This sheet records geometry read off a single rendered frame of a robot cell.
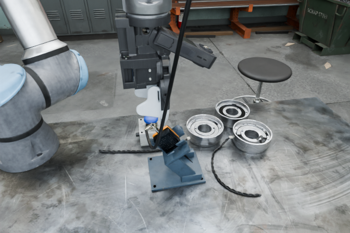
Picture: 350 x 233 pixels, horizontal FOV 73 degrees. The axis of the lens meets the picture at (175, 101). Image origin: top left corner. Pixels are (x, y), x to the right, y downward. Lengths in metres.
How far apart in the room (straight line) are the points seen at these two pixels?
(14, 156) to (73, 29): 3.40
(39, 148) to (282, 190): 0.60
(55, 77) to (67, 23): 3.34
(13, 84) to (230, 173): 0.53
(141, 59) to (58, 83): 0.33
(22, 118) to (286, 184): 0.63
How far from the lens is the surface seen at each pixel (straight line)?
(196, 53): 0.40
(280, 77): 1.52
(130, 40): 0.39
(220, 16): 4.64
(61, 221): 0.59
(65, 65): 0.68
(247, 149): 0.66
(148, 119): 0.65
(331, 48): 3.83
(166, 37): 0.39
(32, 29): 0.68
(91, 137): 0.74
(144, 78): 0.41
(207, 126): 0.71
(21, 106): 0.64
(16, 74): 0.63
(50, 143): 0.71
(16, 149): 0.69
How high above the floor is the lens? 1.27
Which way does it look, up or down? 34 degrees down
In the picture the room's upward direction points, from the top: straight up
